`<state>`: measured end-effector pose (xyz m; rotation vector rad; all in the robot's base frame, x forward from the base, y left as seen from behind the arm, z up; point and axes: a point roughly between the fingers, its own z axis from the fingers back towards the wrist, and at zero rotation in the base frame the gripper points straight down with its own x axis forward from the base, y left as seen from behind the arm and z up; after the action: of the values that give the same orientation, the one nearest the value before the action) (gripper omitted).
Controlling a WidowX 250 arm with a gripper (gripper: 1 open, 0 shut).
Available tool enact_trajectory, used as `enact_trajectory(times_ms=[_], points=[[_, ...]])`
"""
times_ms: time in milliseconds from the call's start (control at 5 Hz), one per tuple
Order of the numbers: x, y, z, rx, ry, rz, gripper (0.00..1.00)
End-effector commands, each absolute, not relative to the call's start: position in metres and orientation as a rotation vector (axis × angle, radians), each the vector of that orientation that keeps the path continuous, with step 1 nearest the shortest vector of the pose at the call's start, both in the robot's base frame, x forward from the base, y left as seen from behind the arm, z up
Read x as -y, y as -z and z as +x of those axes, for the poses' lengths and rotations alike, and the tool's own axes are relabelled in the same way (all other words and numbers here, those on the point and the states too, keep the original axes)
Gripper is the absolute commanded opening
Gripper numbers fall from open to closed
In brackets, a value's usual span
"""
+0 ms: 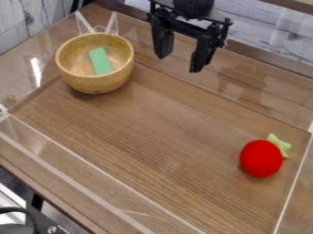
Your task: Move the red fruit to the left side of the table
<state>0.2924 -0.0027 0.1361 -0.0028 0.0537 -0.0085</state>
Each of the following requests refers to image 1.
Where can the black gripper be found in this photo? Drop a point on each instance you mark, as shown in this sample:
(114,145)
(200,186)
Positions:
(191,17)

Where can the red plush fruit green leaves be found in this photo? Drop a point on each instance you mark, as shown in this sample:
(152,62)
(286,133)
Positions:
(262,156)

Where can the green rectangular block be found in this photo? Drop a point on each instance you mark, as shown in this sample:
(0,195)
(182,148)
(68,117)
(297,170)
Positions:
(100,62)

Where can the wooden bowl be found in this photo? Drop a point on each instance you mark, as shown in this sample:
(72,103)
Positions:
(75,66)

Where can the clear acrylic tray wall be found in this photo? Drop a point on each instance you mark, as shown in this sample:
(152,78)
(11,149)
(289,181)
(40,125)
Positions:
(142,161)

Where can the black table leg bracket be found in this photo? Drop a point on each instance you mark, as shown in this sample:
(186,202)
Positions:
(52,222)

